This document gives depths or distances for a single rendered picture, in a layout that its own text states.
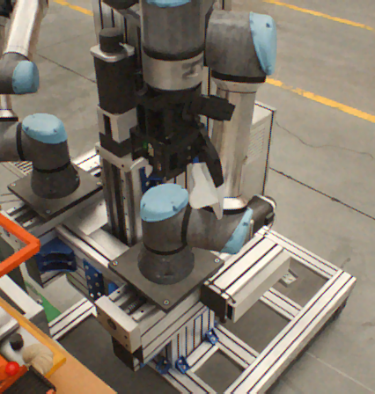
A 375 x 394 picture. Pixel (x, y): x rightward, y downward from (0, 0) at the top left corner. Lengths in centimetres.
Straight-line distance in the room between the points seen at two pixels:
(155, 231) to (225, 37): 47
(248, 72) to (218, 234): 36
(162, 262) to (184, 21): 77
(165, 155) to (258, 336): 165
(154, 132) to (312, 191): 271
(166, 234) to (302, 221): 197
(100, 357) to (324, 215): 165
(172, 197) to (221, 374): 109
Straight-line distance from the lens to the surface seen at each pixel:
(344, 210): 321
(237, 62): 102
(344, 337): 255
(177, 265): 125
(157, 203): 115
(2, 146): 151
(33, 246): 120
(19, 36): 133
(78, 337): 223
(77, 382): 125
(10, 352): 117
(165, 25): 58
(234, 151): 107
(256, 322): 225
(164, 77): 60
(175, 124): 65
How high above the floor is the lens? 200
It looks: 39 degrees down
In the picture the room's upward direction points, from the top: straight up
